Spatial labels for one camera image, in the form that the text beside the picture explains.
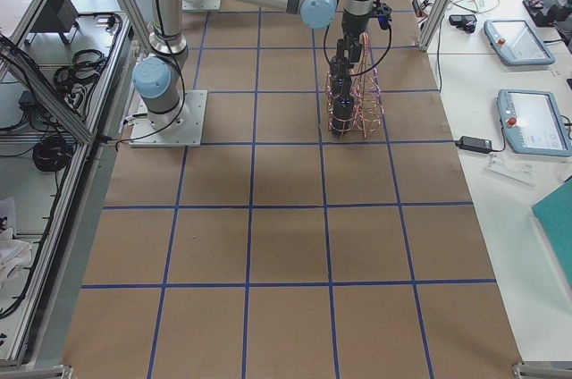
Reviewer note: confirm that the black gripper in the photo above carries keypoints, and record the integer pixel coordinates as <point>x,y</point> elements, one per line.
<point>353,24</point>

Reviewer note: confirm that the dark wine bottle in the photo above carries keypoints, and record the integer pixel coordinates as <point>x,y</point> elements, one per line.
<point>340,80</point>
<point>341,114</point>

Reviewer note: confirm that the upper teach pendant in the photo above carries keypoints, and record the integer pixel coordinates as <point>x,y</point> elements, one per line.
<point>517,43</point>

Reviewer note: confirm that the teach pendant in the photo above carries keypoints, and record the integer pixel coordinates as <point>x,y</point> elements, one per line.
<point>532,124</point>
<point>517,43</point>

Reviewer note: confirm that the black power adapter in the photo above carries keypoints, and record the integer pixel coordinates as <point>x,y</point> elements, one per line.
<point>472,144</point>

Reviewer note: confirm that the lower teach pendant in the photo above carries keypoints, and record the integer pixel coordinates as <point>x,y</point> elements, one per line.
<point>532,124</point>

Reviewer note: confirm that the clear acrylic stand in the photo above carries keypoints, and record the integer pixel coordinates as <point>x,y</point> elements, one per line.
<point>522,173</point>

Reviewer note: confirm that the brown paper table mat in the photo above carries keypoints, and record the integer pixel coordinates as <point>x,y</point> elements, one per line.
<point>275,250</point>

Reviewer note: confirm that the teal board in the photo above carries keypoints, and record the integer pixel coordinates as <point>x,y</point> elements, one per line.
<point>554,214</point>

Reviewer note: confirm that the black box on shelf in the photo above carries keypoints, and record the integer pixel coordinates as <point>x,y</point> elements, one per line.
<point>57,16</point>

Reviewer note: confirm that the copper wire bottle basket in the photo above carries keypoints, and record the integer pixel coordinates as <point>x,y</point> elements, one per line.
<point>368,109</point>

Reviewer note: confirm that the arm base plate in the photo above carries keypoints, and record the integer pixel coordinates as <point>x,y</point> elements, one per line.
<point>199,6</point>
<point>181,127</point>

